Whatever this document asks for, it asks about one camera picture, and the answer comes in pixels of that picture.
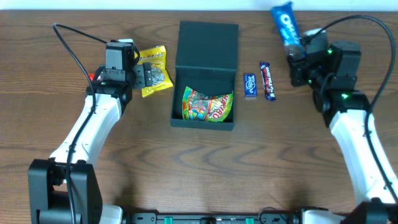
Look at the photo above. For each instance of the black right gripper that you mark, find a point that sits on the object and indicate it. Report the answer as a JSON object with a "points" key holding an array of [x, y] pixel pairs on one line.
{"points": [[297, 66]]}

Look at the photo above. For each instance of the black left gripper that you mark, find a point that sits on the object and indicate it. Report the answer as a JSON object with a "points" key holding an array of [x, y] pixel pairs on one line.
{"points": [[147, 74]]}

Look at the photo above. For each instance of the yellow candy bag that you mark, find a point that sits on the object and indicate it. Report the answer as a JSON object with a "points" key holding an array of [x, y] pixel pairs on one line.
{"points": [[157, 57]]}

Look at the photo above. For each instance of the Dairy Milk chocolate bar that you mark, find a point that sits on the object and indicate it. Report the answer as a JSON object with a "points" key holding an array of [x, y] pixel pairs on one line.
{"points": [[267, 81]]}

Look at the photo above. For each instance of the red candy bag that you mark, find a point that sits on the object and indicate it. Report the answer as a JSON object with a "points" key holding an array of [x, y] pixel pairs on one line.
{"points": [[91, 76]]}

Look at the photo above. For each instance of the blue Eclipse mint box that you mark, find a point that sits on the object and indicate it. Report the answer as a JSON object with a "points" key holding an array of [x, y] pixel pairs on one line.
{"points": [[250, 87]]}

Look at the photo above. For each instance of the blue Oreo cookie pack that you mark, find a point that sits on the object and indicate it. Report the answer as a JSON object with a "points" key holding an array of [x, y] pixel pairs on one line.
{"points": [[288, 29]]}

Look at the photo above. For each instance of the green Haribo gummy bag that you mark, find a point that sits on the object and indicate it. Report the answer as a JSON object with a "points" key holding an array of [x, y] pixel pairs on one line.
{"points": [[199, 107]]}

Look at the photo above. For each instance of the dark green hinged box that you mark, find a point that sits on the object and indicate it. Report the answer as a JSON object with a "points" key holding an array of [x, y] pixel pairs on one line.
{"points": [[206, 61]]}

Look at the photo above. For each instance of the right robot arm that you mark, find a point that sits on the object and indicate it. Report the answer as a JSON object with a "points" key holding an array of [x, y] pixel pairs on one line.
{"points": [[330, 71]]}

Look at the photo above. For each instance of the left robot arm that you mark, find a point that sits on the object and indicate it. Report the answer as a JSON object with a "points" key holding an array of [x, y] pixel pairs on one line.
{"points": [[64, 187]]}

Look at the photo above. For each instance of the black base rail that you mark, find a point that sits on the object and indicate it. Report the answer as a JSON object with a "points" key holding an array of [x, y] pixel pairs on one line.
{"points": [[268, 215]]}

